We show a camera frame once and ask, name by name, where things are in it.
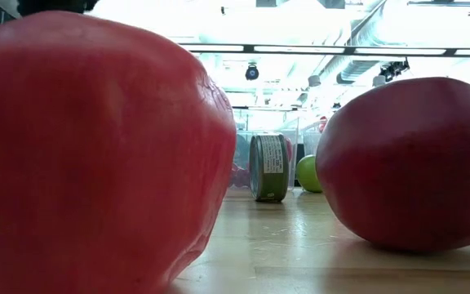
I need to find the green-label tin can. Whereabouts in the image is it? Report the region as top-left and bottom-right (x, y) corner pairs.
(249, 132), (290, 203)

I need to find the green apple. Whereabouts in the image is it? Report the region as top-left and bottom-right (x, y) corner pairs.
(295, 154), (324, 194)

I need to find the red grape bunch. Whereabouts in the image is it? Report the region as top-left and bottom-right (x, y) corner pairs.
(229, 163), (252, 189)

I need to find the red round fruit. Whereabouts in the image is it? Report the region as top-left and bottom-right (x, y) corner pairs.
(284, 137), (295, 163)

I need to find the clear plastic bin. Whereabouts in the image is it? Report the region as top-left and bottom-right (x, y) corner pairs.
(230, 108), (299, 191)
(299, 118), (330, 158)

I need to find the red apple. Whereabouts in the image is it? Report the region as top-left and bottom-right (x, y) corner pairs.
(0, 11), (238, 294)

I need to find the dark red pomegranate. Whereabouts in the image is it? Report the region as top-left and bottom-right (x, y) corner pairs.
(315, 76), (470, 252)

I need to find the black ceiling fixture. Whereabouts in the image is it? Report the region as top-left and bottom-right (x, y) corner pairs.
(379, 59), (410, 82)

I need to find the black overhead camera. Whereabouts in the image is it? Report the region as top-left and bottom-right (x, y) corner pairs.
(244, 63), (260, 82)

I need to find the black overhead frame rail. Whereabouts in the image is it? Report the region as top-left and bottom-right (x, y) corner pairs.
(180, 42), (470, 58)

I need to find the silver ceiling duct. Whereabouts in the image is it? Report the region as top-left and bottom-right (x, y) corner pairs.
(335, 60), (379, 85)

